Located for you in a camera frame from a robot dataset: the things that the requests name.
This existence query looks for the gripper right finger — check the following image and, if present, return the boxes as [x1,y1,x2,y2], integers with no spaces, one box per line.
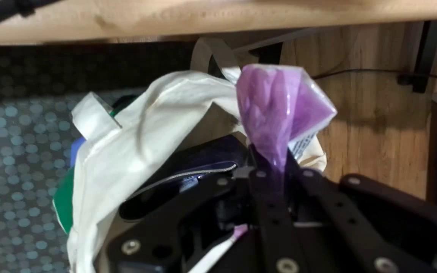
[284,151,437,273]

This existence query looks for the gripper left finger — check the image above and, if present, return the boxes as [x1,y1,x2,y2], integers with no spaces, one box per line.
[107,145,307,273]

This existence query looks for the purple plastic package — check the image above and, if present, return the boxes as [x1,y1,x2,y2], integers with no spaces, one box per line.
[236,64,337,198]

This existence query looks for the white cloth tote bag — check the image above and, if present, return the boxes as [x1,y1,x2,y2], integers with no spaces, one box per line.
[67,37,327,273]

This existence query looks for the black zippered pouch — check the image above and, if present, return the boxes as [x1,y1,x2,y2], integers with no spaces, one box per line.
[119,135,250,222]

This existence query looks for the blue item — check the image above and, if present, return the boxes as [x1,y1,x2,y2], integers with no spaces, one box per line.
[70,136,87,168]

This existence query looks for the green flat item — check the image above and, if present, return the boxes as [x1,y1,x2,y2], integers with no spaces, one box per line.
[53,166,77,234]

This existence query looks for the black cable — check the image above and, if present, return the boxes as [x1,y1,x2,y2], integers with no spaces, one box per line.
[311,68,437,86]

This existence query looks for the black metal bracket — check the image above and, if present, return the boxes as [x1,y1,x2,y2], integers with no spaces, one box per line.
[397,21,437,94]

